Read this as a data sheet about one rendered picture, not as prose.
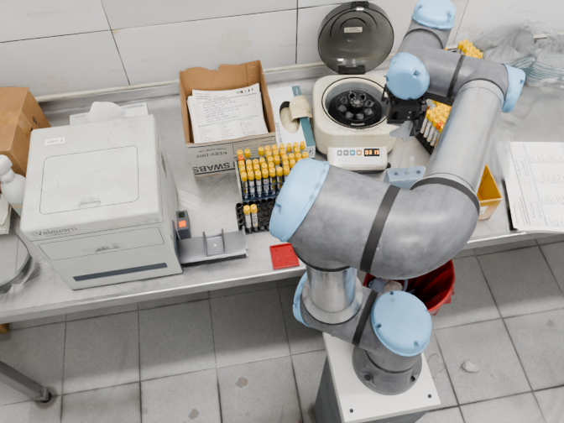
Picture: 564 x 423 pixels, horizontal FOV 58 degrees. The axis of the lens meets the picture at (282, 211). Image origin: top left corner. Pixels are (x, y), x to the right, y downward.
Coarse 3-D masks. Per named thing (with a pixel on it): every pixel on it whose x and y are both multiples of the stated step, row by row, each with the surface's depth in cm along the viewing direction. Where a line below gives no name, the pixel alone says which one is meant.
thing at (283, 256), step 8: (272, 248) 133; (280, 248) 133; (288, 248) 133; (272, 256) 131; (280, 256) 132; (288, 256) 132; (296, 256) 131; (280, 264) 131; (288, 264) 131; (296, 264) 130
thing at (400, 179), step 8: (392, 168) 135; (400, 168) 135; (416, 168) 135; (424, 168) 135; (384, 176) 138; (392, 176) 133; (400, 176) 133; (408, 176) 133; (416, 176) 133; (392, 184) 134; (400, 184) 135; (408, 184) 135
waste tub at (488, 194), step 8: (488, 168) 135; (488, 176) 135; (480, 184) 140; (488, 184) 135; (496, 184) 132; (480, 192) 141; (488, 192) 136; (496, 192) 132; (480, 200) 140; (488, 200) 129; (496, 200) 129; (480, 208) 132; (488, 208) 133; (480, 216) 136; (488, 216) 136
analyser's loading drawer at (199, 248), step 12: (180, 240) 130; (192, 240) 130; (204, 240) 127; (216, 240) 130; (228, 240) 130; (240, 240) 130; (180, 252) 129; (192, 252) 129; (204, 252) 129; (216, 252) 129; (228, 252) 129; (240, 252) 129
